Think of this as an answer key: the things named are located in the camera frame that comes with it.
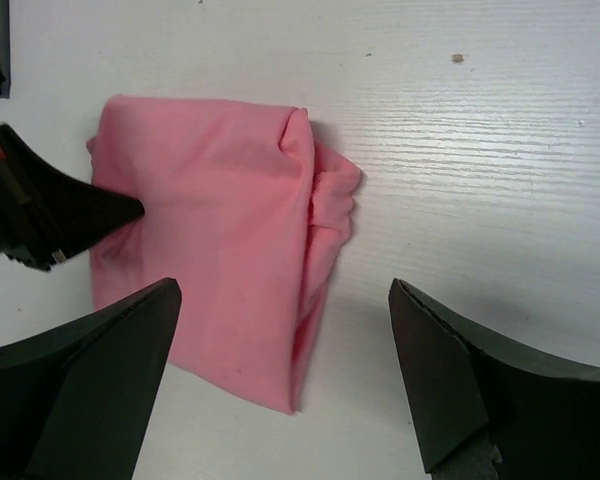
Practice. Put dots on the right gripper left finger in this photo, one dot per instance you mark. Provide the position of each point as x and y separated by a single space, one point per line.
75 401

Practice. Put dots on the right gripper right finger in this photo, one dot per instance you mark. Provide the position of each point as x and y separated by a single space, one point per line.
485 406

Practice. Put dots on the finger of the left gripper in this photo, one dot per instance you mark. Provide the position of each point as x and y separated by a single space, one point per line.
48 217

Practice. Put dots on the pink t-shirt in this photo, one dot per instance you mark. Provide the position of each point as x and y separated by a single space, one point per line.
248 210

